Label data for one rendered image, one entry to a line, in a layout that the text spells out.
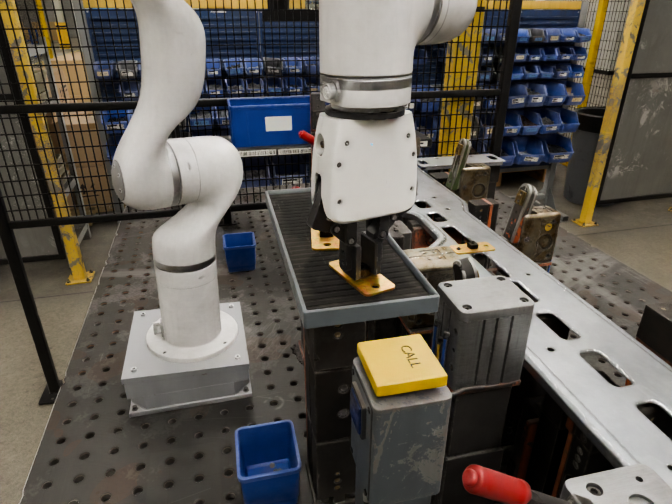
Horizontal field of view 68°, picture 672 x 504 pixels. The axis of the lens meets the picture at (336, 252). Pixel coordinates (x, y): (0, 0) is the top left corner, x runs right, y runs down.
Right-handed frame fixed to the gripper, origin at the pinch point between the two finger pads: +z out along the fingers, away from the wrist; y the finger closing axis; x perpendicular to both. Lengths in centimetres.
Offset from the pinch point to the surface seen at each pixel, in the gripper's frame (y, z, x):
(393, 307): -0.5, 2.5, -7.1
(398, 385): -6.5, 2.8, -16.4
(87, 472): -34, 49, 34
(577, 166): 335, 87, 207
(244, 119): 27, 7, 113
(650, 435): 24.5, 18.4, -21.9
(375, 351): -5.9, 2.5, -12.1
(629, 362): 34.6, 18.4, -13.0
